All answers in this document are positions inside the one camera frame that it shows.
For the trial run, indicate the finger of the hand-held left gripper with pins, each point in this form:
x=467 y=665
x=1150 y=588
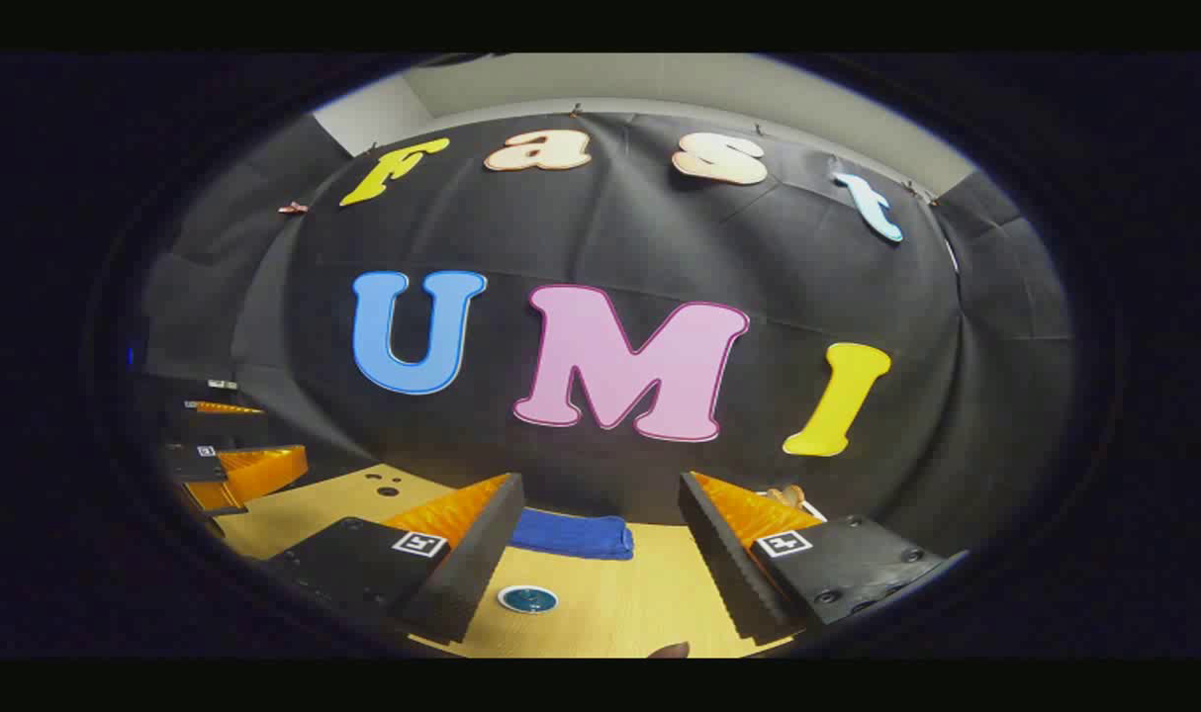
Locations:
x=227 y=407
x=259 y=473

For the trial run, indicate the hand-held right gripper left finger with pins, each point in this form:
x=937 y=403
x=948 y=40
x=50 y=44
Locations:
x=482 y=564

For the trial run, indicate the white teacup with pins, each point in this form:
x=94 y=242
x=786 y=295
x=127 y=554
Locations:
x=503 y=599

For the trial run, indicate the bread slice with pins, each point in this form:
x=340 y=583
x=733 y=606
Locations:
x=786 y=493

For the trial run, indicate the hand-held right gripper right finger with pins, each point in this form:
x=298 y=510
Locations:
x=719 y=564

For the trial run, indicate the black backdrop cloth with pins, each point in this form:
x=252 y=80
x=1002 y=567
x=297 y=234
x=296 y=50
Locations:
x=600 y=227

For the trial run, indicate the blue cloth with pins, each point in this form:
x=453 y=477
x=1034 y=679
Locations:
x=573 y=534

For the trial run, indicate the teal teacup lid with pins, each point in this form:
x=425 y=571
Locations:
x=527 y=598

